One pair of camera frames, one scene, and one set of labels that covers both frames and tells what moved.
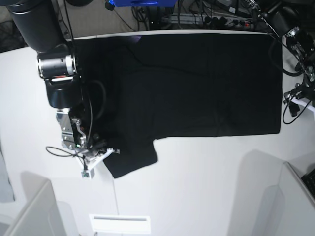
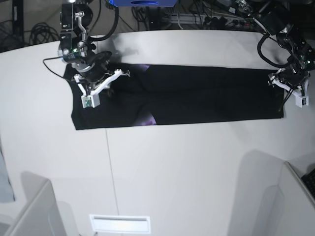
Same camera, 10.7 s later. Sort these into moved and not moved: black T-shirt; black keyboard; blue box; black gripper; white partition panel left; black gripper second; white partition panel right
Moved: black gripper second; black gripper; black T-shirt
Not moved: black keyboard; white partition panel left; blue box; white partition panel right
